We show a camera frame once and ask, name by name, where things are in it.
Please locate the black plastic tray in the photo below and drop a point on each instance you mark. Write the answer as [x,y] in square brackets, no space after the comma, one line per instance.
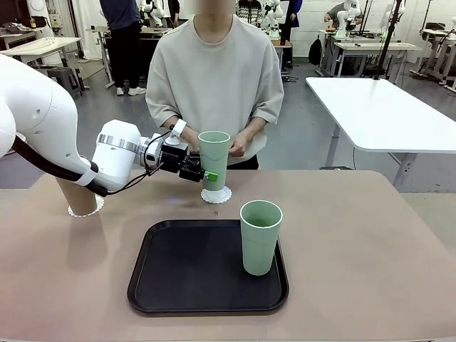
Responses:
[196,267]

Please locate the white table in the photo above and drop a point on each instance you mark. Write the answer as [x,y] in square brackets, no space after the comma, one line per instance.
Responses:
[374,114]

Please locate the tall brown cup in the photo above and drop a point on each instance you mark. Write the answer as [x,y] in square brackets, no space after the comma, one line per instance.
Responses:
[80,204]

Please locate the person in patterned sweater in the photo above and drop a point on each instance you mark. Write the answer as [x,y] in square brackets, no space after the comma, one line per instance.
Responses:
[249,10]

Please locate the background desk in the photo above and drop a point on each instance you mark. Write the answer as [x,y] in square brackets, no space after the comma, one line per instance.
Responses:
[374,46]
[101,30]
[438,35]

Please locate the white wristband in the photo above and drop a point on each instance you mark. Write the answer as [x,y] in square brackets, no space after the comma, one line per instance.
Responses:
[180,127]

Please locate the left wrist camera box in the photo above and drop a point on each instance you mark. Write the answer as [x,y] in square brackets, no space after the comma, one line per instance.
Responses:
[153,151]

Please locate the small white round knob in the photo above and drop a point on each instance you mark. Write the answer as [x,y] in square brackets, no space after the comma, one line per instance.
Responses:
[172,139]

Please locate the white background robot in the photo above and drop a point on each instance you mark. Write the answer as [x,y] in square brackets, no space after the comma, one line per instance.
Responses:
[397,10]
[155,10]
[347,18]
[274,14]

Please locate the person in beige shirt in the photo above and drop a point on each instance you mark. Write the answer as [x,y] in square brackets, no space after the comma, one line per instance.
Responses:
[213,78]

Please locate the person's right hand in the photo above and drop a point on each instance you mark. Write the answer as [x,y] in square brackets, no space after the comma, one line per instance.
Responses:
[191,144]

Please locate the person in navy clothes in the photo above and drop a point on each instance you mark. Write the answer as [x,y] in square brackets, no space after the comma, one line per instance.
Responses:
[123,35]

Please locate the grey step stool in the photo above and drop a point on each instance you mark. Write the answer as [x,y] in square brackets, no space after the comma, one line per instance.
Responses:
[66,80]

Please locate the tall green cup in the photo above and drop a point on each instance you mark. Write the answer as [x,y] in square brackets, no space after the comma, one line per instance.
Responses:
[213,160]
[260,249]

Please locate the black backpack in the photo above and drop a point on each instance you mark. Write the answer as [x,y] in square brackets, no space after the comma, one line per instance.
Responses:
[315,50]

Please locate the light background table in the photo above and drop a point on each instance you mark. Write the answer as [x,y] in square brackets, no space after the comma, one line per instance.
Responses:
[39,44]

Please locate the person in blue jacket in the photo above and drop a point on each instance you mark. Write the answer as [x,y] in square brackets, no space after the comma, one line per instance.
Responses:
[294,28]

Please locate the person's right forearm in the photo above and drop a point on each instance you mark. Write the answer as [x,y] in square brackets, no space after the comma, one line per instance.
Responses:
[170,123]

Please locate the black tripod pole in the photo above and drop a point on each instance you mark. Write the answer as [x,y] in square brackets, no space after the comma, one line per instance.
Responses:
[386,39]

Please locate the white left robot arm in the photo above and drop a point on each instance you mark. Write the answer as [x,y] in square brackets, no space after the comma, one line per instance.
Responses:
[42,117]

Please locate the person's left hand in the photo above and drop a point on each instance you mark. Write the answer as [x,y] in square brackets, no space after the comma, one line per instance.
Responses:
[240,145]

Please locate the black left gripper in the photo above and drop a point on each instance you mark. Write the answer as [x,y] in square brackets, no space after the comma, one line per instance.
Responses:
[174,158]

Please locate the seated person in grey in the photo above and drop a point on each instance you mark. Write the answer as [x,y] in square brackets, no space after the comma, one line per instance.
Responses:
[336,14]

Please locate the person's left forearm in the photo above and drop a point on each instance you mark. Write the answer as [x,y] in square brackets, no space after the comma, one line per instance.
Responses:
[253,128]

